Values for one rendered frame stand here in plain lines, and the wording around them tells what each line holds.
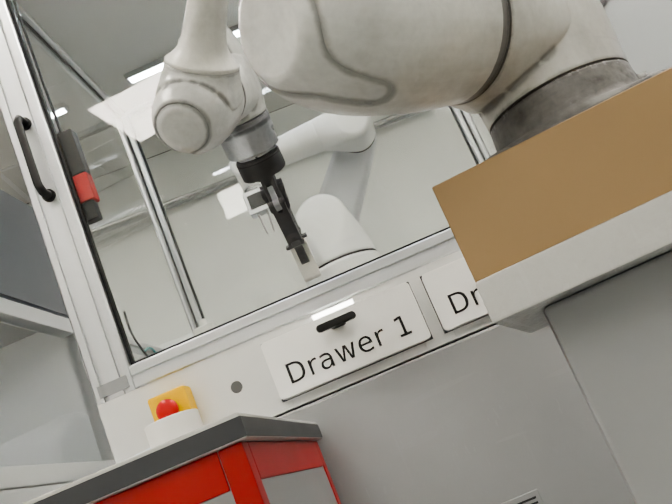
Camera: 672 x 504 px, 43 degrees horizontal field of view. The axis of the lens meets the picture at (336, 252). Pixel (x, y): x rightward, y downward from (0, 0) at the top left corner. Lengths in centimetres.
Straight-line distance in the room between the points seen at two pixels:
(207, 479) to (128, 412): 68
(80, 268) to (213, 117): 65
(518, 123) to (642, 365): 26
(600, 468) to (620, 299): 79
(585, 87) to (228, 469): 54
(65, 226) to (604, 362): 120
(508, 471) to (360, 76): 95
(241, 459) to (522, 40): 52
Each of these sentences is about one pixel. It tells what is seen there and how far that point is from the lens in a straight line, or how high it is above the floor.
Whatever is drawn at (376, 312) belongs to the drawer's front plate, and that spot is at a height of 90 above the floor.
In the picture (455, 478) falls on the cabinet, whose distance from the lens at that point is 153.
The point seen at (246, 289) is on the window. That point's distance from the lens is 161.
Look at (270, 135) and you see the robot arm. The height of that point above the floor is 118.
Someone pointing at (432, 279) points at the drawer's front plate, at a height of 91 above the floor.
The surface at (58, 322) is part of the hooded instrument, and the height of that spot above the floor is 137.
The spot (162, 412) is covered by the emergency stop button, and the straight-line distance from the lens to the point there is 153.
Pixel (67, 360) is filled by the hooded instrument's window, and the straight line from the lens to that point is 260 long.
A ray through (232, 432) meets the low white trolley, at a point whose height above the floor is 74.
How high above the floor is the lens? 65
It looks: 14 degrees up
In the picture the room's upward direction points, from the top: 23 degrees counter-clockwise
